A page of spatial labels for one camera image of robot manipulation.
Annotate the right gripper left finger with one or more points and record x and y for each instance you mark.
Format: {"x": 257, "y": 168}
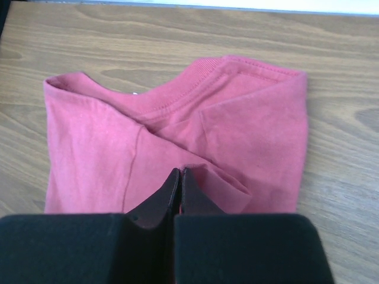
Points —
{"x": 160, "y": 206}

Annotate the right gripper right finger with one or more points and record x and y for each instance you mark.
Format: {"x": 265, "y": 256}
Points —
{"x": 193, "y": 200}

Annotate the red t shirt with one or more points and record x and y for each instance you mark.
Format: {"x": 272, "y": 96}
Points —
{"x": 239, "y": 123}

